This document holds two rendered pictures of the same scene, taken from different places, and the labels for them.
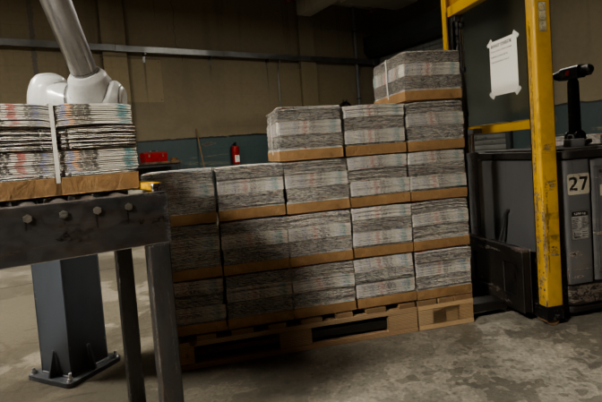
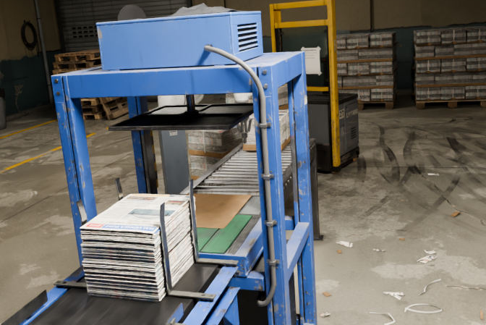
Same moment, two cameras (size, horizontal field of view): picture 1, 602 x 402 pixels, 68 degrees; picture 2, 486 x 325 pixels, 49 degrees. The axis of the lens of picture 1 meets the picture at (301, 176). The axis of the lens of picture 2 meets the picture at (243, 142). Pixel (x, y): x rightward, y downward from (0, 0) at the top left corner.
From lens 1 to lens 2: 3.77 m
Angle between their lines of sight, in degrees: 42
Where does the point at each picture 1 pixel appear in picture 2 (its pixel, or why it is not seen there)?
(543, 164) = (335, 107)
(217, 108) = not seen: outside the picture
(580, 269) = (342, 149)
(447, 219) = not seen: hidden behind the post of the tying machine
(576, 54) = (242, 0)
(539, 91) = (334, 77)
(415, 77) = not seen: hidden behind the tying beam
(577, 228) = (341, 132)
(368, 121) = (282, 94)
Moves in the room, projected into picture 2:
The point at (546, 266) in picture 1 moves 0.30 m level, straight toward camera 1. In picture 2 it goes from (336, 150) to (348, 155)
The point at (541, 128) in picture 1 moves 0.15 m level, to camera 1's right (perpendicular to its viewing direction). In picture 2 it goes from (335, 93) to (343, 90)
